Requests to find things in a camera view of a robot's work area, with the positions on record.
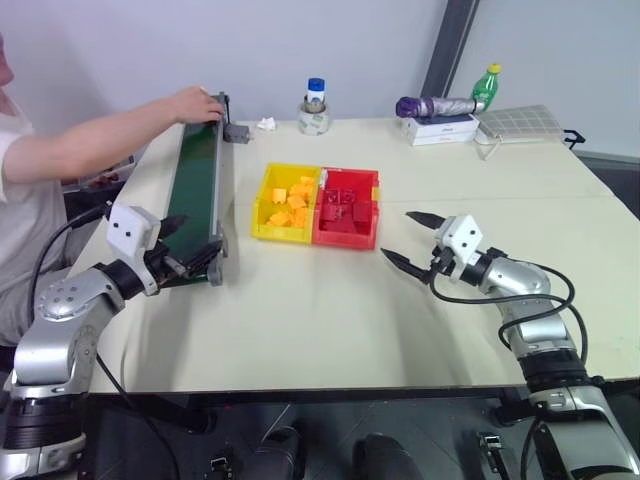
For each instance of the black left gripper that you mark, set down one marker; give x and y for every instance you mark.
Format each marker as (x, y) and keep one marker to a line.
(162, 260)

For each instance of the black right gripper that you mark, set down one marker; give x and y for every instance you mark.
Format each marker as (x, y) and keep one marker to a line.
(440, 265)

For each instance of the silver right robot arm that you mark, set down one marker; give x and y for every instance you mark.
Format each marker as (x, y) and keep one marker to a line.
(517, 280)

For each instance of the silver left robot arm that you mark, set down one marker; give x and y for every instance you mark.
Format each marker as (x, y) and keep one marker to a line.
(60, 320)

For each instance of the person's bare forearm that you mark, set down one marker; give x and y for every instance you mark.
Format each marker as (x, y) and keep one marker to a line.
(100, 136)

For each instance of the green conveyor belt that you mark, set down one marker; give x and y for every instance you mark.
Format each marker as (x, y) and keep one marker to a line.
(195, 170)

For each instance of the person's bare hand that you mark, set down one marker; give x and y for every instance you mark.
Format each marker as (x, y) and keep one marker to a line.
(197, 106)

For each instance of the red building block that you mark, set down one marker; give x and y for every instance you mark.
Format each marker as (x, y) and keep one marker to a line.
(332, 213)
(348, 196)
(361, 211)
(331, 196)

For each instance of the red plastic bin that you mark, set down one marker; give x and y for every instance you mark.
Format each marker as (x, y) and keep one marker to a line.
(345, 237)

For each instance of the yellow plastic bin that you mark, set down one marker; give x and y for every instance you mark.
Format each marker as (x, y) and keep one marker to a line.
(261, 200)

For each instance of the yellow building block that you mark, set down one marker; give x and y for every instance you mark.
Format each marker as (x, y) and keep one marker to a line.
(306, 180)
(301, 216)
(296, 201)
(301, 190)
(278, 194)
(280, 219)

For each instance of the white flat box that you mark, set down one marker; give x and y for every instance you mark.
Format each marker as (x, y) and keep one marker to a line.
(442, 139)

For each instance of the white box with dark lid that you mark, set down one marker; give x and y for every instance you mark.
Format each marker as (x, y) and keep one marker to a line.
(440, 124)

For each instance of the folded purple grey umbrella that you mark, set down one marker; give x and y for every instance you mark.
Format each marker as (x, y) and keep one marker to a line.
(440, 106)

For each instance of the crumpled white paper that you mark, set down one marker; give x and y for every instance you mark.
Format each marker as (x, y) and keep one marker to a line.
(266, 124)

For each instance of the clear tape roll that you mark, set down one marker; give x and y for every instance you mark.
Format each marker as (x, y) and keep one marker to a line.
(314, 124)

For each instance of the person's white shirt torso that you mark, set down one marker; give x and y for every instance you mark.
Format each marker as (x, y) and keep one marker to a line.
(27, 225)

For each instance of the green plastic bottle yellow cap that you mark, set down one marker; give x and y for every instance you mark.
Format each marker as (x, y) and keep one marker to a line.
(486, 87)

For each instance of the white bottle with blue cap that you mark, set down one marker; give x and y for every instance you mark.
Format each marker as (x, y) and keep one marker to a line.
(316, 90)

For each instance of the black clip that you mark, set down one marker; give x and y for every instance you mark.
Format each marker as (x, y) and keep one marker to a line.
(574, 137)

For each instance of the black table latch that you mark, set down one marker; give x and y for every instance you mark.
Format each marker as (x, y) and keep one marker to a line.
(221, 465)
(490, 445)

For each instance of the person's head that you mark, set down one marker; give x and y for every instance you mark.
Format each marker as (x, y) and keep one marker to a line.
(4, 65)

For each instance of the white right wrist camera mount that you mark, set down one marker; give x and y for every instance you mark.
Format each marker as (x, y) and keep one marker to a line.
(462, 237)

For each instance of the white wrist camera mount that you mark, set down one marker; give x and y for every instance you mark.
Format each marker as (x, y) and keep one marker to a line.
(462, 237)
(127, 227)

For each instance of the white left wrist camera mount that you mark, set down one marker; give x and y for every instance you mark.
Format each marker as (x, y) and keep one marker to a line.
(127, 227)

